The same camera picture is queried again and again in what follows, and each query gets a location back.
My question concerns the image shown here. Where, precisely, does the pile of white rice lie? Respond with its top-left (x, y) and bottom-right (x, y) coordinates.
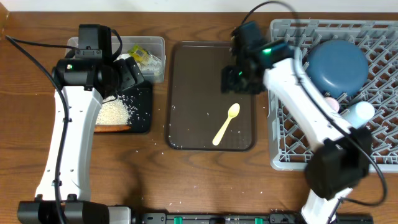
top-left (96, 95), bottom-right (134, 125)

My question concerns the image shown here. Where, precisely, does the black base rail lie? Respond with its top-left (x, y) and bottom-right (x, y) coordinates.
top-left (133, 211), bottom-right (374, 224)

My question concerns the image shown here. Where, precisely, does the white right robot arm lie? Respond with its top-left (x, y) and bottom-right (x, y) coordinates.
top-left (221, 21), bottom-right (371, 223)

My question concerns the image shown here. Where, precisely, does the orange carrot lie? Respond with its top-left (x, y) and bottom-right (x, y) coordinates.
top-left (95, 124), bottom-right (131, 133)

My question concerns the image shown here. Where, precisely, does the grey dishwasher rack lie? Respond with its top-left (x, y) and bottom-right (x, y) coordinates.
top-left (267, 19), bottom-right (397, 173)

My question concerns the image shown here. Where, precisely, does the dark blue bowl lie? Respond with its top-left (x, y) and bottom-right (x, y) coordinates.
top-left (306, 40), bottom-right (368, 98)

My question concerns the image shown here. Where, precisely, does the clear plastic waste bin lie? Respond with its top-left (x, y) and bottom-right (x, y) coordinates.
top-left (65, 36), bottom-right (166, 84)

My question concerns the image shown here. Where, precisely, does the dark brown serving tray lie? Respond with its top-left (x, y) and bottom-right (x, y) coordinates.
top-left (165, 41), bottom-right (256, 152)

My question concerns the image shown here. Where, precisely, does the green snack wrapper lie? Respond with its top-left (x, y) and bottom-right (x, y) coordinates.
top-left (127, 45), bottom-right (162, 71)

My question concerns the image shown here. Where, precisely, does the light blue plastic cup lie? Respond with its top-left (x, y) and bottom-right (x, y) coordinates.
top-left (341, 101), bottom-right (375, 129)

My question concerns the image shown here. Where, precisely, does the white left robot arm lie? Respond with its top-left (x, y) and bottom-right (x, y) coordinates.
top-left (8, 24), bottom-right (139, 223)

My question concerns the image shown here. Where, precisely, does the pink plastic cup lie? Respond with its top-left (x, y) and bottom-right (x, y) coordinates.
top-left (325, 97), bottom-right (340, 112)

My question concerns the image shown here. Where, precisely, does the yellow plastic spoon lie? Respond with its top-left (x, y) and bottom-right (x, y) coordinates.
top-left (212, 103), bottom-right (240, 146)

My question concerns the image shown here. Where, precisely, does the black waste tray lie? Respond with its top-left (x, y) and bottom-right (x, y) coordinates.
top-left (101, 81), bottom-right (153, 134)

